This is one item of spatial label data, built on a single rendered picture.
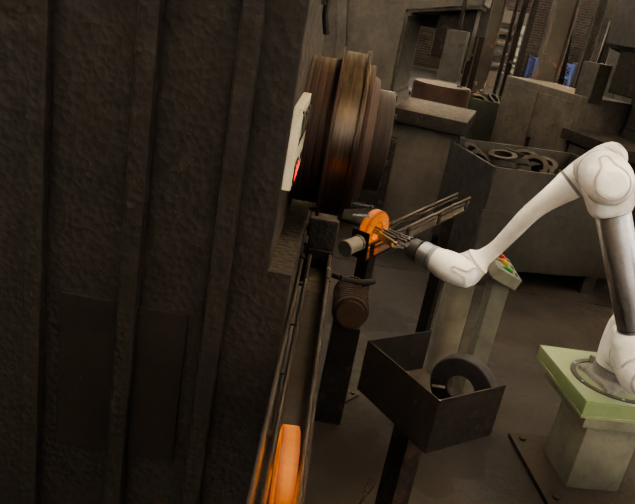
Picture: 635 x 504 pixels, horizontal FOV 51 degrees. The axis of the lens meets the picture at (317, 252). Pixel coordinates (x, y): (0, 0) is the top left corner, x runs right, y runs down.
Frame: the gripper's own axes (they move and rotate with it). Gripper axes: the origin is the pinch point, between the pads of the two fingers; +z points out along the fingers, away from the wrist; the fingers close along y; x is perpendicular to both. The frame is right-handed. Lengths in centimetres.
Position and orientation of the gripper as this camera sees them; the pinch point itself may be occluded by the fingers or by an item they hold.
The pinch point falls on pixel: (374, 228)
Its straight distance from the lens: 245.8
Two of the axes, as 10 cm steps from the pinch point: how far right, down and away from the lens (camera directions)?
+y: 6.1, -1.8, 7.7
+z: -7.5, -4.2, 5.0
